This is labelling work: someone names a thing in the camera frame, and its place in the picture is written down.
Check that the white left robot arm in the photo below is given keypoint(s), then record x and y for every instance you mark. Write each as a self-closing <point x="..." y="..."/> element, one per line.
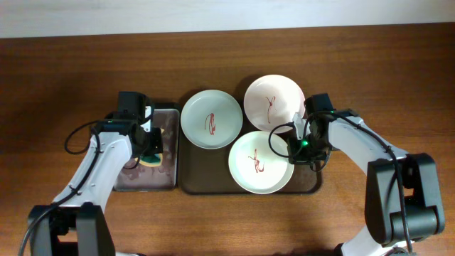
<point x="74" y="223"/>

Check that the pale green plate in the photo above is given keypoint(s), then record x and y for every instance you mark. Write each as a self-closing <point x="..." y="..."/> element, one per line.
<point x="211" y="119"/>

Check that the green yellow sponge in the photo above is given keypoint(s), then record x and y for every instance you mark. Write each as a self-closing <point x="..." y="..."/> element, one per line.
<point x="153" y="160"/>

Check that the metal wash tray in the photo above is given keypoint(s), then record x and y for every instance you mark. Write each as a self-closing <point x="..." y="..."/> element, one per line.
<point x="157" y="176"/>

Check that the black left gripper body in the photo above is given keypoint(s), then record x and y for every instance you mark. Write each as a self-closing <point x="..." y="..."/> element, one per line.
<point x="155" y="143"/>

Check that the cream white plate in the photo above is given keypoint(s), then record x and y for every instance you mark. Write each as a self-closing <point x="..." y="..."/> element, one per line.
<point x="257" y="164"/>

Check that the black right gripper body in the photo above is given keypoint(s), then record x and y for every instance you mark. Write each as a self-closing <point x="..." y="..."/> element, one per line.
<point x="296" y="153"/>

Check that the pink plate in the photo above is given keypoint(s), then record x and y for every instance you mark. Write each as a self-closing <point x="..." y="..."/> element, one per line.
<point x="272" y="100"/>

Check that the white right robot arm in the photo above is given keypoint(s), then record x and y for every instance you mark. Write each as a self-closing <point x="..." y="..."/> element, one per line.
<point x="402" y="199"/>

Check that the dark brown serving tray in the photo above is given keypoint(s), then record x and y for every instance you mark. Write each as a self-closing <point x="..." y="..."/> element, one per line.
<point x="206" y="171"/>

